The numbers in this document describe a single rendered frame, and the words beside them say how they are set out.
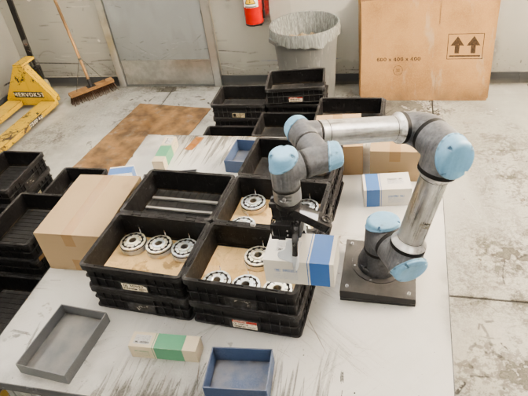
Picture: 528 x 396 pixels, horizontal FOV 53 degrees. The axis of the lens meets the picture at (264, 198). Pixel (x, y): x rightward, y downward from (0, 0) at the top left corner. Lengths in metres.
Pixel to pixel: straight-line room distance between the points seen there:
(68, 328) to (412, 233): 1.27
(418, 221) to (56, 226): 1.40
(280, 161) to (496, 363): 1.72
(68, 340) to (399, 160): 1.53
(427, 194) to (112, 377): 1.17
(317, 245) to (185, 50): 3.82
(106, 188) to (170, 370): 0.89
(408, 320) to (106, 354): 1.04
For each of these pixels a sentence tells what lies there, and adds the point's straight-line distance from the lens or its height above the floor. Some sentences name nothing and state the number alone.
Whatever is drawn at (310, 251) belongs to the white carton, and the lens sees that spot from 1.50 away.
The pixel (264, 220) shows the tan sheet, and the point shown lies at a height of 0.83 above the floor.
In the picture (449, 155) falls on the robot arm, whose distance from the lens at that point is 1.51.
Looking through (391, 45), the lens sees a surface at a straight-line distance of 4.55.
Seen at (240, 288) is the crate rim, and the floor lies 0.93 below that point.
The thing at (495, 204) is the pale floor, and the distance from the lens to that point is 3.55.
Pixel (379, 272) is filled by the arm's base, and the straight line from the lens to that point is 1.94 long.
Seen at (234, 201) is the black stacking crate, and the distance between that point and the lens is 2.16.
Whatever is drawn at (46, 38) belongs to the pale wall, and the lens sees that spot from 5.83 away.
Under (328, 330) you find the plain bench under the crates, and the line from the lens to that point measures 1.87.
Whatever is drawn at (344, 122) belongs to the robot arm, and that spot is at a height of 1.42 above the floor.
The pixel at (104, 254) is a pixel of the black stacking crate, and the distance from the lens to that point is 2.10.
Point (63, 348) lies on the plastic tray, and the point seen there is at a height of 0.70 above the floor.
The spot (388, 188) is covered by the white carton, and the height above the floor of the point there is 0.79.
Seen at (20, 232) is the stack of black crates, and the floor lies 0.49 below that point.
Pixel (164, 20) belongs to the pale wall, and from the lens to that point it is 5.10.
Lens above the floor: 2.17
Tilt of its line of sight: 37 degrees down
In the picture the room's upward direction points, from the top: 8 degrees counter-clockwise
